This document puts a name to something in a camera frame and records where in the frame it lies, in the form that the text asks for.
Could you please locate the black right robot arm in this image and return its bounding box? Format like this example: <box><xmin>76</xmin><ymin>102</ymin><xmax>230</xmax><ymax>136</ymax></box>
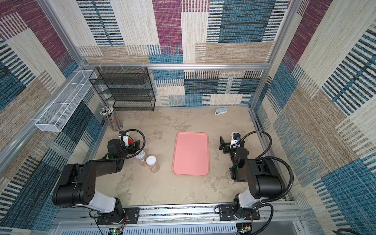
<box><xmin>219</xmin><ymin>132</ymin><xmax>286</xmax><ymax>211</ymax></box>

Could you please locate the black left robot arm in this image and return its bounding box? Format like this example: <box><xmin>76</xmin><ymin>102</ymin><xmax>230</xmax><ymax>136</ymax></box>
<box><xmin>52</xmin><ymin>139</ymin><xmax>141</xmax><ymax>207</ymax></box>

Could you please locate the black wire shelf rack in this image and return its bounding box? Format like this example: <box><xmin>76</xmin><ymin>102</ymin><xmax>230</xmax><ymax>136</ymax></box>
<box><xmin>89</xmin><ymin>67</ymin><xmax>156</xmax><ymax>111</ymax></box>

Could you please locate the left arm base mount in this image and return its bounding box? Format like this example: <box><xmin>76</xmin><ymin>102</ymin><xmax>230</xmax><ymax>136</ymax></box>
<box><xmin>97</xmin><ymin>208</ymin><xmax>140</xmax><ymax>225</ymax></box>

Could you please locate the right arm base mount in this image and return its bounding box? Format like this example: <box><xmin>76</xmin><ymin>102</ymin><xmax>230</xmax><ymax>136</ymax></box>
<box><xmin>214</xmin><ymin>204</ymin><xmax>260</xmax><ymax>221</ymax></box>

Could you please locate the candy jar clear plastic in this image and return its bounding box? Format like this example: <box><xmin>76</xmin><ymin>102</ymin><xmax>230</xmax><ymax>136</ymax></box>
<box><xmin>146</xmin><ymin>156</ymin><xmax>160</xmax><ymax>173</ymax></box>

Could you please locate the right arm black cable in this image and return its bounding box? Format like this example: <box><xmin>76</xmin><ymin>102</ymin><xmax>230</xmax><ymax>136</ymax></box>
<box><xmin>236</xmin><ymin>130</ymin><xmax>295</xmax><ymax>203</ymax></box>

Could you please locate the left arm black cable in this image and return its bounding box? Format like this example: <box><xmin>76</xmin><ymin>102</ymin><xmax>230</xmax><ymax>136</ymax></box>
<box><xmin>102</xmin><ymin>128</ymin><xmax>146</xmax><ymax>161</ymax></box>

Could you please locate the cup of coloured pencils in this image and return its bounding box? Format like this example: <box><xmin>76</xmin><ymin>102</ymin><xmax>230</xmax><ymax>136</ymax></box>
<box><xmin>100</xmin><ymin>105</ymin><xmax>123</xmax><ymax>131</ymax></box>

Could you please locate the grey stapler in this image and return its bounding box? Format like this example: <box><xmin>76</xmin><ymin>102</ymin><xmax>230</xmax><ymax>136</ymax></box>
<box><xmin>214</xmin><ymin>107</ymin><xmax>228</xmax><ymax>116</ymax></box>

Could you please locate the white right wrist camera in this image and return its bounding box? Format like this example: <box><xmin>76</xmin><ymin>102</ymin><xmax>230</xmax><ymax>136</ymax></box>
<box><xmin>230</xmin><ymin>132</ymin><xmax>241</xmax><ymax>149</ymax></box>

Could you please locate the white wire mesh basket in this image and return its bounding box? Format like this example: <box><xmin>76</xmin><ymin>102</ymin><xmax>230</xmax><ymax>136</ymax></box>
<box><xmin>35</xmin><ymin>70</ymin><xmax>92</xmax><ymax>132</ymax></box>

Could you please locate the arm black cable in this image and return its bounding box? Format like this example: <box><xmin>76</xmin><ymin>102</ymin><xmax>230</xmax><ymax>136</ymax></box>
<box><xmin>102</xmin><ymin>128</ymin><xmax>146</xmax><ymax>161</ymax></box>
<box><xmin>236</xmin><ymin>130</ymin><xmax>295</xmax><ymax>203</ymax></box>

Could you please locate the candy jar patterned lid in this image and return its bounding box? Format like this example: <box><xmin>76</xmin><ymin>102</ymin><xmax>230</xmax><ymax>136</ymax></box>
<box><xmin>135</xmin><ymin>150</ymin><xmax>147</xmax><ymax>166</ymax></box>

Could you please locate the pink plastic tray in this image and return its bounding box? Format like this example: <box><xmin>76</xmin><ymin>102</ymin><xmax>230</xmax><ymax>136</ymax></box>
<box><xmin>172</xmin><ymin>132</ymin><xmax>210</xmax><ymax>176</ymax></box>

